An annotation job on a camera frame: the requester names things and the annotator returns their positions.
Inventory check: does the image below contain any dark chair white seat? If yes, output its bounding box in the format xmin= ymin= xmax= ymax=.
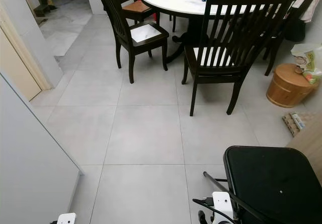
xmin=96 ymin=0 xmax=170 ymax=84

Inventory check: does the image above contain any printed white plastic bag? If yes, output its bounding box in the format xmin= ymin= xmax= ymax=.
xmin=291 ymin=43 xmax=322 ymax=85

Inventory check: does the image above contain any cardboard egg carton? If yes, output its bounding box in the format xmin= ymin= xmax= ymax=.
xmin=282 ymin=112 xmax=322 ymax=137

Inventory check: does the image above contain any light wooden board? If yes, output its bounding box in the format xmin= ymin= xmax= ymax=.
xmin=287 ymin=114 xmax=322 ymax=170

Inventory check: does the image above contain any round wooden barrel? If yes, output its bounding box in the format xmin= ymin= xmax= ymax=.
xmin=266 ymin=63 xmax=320 ymax=108

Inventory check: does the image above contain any dark chair brown seat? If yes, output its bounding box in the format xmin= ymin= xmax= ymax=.
xmin=121 ymin=0 xmax=154 ymax=25

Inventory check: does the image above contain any beige door frame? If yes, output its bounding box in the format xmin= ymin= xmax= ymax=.
xmin=0 ymin=5 xmax=54 ymax=102

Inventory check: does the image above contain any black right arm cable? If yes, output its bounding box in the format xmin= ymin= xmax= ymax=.
xmin=192 ymin=196 xmax=238 ymax=224

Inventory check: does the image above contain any dark slatted wooden chair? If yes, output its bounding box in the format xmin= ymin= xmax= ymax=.
xmin=181 ymin=0 xmax=298 ymax=117

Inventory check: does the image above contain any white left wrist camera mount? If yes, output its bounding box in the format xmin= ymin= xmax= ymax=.
xmin=56 ymin=213 xmax=77 ymax=224

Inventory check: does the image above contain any light grey flat panel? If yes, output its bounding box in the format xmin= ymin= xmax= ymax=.
xmin=0 ymin=73 xmax=84 ymax=224

